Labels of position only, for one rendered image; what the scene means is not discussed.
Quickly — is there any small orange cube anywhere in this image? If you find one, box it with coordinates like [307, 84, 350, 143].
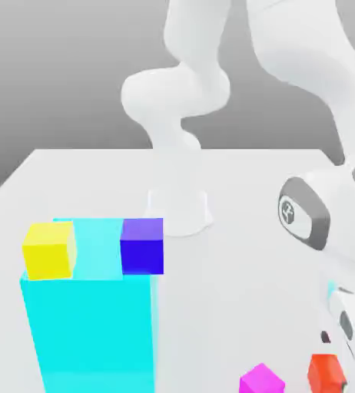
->
[307, 353, 348, 393]

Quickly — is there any small magenta cube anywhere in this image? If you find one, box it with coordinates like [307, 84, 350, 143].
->
[238, 362, 287, 393]

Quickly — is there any small blue cube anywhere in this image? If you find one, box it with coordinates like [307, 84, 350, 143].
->
[119, 217, 164, 276]

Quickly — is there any small yellow cube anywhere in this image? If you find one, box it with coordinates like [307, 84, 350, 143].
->
[22, 220, 78, 281]

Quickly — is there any large cyan box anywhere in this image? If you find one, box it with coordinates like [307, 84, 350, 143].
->
[19, 216, 159, 393]

